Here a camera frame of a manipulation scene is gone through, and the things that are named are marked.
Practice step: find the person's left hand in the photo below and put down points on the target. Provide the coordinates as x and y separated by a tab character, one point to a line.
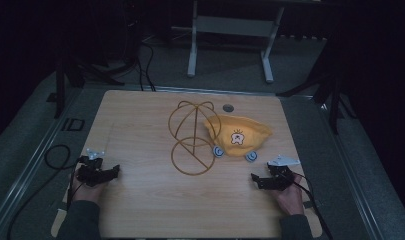
86	191

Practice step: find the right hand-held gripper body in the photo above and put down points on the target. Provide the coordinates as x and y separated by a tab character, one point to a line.
280	175

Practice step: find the white metal desk frame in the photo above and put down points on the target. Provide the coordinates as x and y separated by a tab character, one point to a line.
235	26

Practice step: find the person's right hand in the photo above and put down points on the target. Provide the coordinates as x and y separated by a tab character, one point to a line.
290	198

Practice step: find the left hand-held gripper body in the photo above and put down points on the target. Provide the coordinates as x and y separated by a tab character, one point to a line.
91	170

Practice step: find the black stand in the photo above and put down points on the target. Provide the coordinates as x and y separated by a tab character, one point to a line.
333	90
75	71

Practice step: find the round grey table grommet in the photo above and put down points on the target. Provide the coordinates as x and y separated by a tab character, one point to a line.
228	108

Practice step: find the black rectangular floor bracket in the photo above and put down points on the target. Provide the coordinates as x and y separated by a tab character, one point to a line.
74	124

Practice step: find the yellow hat with cartoon print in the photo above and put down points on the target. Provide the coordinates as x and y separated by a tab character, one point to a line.
238	135

